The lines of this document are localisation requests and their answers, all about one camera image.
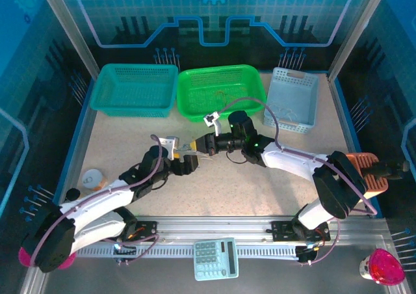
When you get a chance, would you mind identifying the dark green thin cable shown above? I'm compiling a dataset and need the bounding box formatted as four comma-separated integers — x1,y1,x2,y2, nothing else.
224,85,257,105

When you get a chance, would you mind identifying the green plastic basket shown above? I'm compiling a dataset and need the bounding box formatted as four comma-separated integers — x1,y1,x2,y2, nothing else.
176,64,268,124

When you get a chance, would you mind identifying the light blue plastic basket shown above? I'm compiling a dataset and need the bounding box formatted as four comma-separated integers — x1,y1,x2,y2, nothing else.
263,66,320,135

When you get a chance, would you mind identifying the teal plastic basket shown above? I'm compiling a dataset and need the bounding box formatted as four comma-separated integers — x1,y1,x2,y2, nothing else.
90,62,179,118

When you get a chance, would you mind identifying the small black control board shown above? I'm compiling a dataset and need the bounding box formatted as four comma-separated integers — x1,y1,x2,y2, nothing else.
296,241,321,265
112,238,137,266

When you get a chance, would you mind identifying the blue table edge strip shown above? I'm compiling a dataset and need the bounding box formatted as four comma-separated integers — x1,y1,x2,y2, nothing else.
328,75,387,219
51,77,97,217

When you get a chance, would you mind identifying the light blue calculator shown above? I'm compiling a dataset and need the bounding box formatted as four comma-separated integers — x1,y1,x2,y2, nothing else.
194,237,240,282

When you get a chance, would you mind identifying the magenta goblet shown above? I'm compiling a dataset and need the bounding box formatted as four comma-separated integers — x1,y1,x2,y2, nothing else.
18,245,77,271

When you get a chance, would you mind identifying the orange slotted rack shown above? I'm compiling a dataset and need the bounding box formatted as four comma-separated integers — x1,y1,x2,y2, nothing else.
346,153,389,200

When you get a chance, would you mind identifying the black object in rack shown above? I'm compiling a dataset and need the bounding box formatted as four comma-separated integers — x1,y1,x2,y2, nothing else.
362,159,410,181

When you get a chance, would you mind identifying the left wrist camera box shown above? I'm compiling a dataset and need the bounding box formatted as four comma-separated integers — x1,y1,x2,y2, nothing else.
158,135,180,161

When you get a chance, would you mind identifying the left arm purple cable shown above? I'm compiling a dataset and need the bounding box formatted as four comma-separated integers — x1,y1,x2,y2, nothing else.
31,134,163,267

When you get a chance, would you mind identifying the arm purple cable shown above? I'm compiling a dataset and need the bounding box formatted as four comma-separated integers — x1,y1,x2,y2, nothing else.
31,134,163,267
216,97,378,266

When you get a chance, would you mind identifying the left gripper black wire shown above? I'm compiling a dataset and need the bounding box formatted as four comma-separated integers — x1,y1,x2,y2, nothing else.
151,176,170,191

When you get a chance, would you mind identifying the gripper black wire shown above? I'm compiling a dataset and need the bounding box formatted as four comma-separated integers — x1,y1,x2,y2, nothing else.
151,176,170,191
226,150,245,165

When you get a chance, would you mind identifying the right gripper black wire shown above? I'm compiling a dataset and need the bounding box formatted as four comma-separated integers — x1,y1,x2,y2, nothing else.
226,150,245,165

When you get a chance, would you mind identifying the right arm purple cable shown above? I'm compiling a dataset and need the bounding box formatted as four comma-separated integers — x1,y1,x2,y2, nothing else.
216,97,378,266

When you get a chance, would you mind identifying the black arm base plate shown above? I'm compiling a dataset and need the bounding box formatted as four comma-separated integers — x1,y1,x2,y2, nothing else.
271,220,331,243
129,220,157,243

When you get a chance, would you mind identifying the aluminium rail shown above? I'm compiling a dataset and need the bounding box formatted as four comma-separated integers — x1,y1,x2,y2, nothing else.
42,215,391,253

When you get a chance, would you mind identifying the slotted cable duct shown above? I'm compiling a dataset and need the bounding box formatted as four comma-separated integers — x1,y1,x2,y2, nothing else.
77,244,300,260

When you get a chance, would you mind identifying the aluminium frame post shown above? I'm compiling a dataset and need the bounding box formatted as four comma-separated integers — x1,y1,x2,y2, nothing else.
34,0,101,79
326,0,390,82

